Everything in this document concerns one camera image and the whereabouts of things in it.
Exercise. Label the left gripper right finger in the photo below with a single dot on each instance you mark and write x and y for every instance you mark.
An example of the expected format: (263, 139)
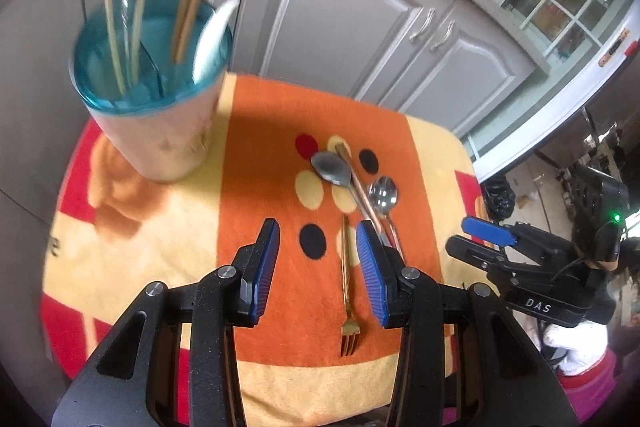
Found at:
(389, 294)

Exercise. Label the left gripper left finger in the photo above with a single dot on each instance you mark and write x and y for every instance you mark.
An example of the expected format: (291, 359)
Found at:
(257, 263)

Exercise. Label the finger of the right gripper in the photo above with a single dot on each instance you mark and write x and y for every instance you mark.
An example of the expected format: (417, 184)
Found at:
(488, 232)

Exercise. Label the gold fork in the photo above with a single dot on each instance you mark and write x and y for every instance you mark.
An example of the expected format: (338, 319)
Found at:
(350, 329)

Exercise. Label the small steel spoon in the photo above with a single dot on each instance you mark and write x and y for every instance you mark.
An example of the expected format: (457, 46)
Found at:
(383, 195)

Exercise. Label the large steel spoon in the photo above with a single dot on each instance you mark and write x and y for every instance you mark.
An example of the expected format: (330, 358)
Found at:
(333, 169)

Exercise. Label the rose gold utensil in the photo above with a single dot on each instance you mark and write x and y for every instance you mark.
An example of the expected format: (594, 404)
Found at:
(383, 229)

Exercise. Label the pink sleeve forearm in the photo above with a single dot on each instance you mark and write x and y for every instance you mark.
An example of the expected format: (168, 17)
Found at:
(595, 390)

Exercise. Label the right gloved hand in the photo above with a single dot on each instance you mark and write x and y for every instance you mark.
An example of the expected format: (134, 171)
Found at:
(585, 346)

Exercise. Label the orange patterned cloth mat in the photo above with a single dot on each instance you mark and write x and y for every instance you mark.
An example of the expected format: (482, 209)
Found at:
(297, 278)

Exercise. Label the teal rim utensil cup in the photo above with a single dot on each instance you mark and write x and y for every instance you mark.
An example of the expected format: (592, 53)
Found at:
(159, 122)

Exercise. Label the white ceramic spoon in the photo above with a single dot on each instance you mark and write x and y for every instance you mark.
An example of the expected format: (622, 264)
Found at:
(212, 36)

